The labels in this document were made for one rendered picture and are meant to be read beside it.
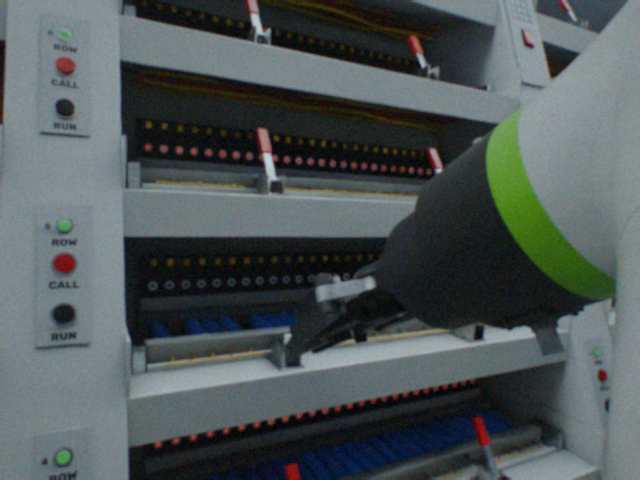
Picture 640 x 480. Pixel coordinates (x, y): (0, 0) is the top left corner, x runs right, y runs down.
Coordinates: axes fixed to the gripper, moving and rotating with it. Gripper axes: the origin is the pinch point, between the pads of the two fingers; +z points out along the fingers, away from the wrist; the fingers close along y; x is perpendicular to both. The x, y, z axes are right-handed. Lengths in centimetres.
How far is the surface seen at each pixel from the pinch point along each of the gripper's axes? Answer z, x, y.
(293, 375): 6.8, -2.9, -0.3
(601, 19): 7, 76, 105
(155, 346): 11.0, 2.3, -12.8
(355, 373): 7.2, -3.7, 7.2
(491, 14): -2, 51, 43
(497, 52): 1, 45, 45
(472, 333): 7.0, -1.2, 25.7
